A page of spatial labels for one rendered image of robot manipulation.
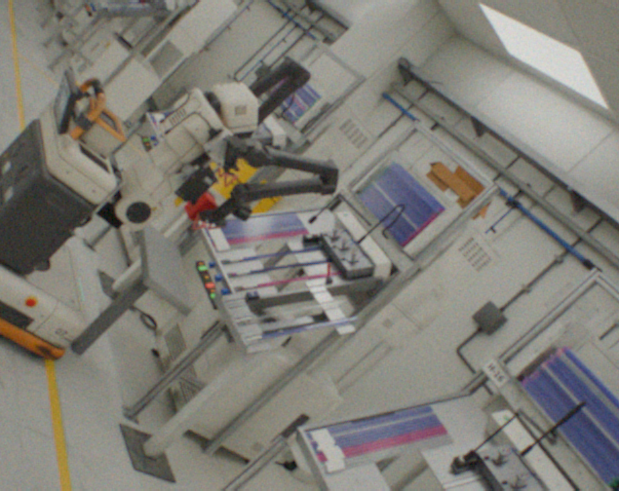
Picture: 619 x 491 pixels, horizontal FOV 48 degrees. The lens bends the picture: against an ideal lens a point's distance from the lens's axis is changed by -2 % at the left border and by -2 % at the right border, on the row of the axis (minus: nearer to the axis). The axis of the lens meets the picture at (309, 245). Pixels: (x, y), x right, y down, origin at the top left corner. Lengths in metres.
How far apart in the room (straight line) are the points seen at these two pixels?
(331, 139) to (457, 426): 2.40
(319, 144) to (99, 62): 3.43
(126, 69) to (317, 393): 4.70
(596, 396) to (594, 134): 3.00
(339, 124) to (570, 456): 2.70
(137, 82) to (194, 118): 4.77
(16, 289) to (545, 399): 1.98
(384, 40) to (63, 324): 4.36
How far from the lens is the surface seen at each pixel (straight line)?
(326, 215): 3.80
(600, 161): 5.17
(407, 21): 6.59
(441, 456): 2.62
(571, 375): 2.68
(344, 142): 4.65
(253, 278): 3.28
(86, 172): 2.69
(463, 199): 3.81
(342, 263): 3.32
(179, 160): 2.95
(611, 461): 2.54
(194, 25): 7.54
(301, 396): 3.64
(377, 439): 2.60
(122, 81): 7.58
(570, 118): 5.52
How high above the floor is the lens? 1.49
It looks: 7 degrees down
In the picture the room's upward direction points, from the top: 47 degrees clockwise
